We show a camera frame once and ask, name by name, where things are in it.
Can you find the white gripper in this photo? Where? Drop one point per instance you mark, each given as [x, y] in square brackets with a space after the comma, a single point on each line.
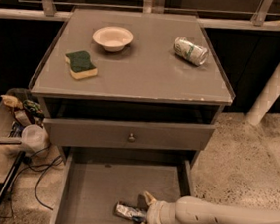
[154, 214]

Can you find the silver blue redbull can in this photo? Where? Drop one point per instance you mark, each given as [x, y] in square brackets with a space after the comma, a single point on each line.
[130, 212]

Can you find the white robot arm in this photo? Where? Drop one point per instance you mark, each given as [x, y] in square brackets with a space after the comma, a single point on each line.
[237, 182]

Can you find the grey open lower drawer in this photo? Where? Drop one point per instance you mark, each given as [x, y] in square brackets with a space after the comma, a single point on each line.
[96, 181]

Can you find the brass drawer knob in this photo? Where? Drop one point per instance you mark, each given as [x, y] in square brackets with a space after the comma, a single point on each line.
[131, 138]

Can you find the grey upper drawer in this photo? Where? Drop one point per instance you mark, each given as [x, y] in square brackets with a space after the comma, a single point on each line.
[114, 134]

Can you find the grey drawer cabinet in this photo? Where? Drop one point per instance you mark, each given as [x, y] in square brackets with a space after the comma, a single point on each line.
[145, 82]

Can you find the green white soda can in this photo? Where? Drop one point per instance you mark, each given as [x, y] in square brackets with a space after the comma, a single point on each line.
[195, 54]

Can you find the clear plastic cup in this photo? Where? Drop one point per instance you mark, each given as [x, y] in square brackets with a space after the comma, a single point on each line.
[34, 137]

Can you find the black tripod leg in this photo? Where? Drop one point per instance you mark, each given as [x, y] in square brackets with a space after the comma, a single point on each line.
[11, 175]

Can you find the colourful snack bags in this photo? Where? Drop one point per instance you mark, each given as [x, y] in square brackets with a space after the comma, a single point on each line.
[26, 112]

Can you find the clear plastic bin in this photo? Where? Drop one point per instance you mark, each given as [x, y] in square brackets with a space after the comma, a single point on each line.
[10, 135]

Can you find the green yellow sponge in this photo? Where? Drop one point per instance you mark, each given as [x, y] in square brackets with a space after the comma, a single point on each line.
[80, 65]

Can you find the white paper bowl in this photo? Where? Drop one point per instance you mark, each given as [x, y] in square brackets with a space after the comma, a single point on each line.
[113, 39]

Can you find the metal railing frame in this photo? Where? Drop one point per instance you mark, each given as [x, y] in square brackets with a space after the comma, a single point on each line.
[149, 12]

